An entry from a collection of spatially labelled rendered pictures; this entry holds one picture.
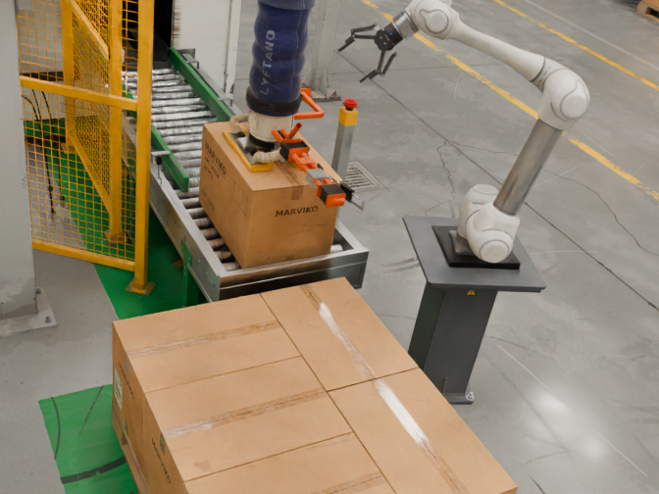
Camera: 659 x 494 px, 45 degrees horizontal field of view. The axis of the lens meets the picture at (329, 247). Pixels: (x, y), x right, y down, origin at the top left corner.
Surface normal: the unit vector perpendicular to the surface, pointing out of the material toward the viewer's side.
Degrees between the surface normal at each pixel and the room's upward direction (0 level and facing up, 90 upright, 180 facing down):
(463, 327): 90
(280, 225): 90
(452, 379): 90
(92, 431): 0
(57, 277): 0
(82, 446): 0
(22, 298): 90
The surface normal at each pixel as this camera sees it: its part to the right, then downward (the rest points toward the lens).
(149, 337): 0.14, -0.83
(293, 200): 0.44, 0.55
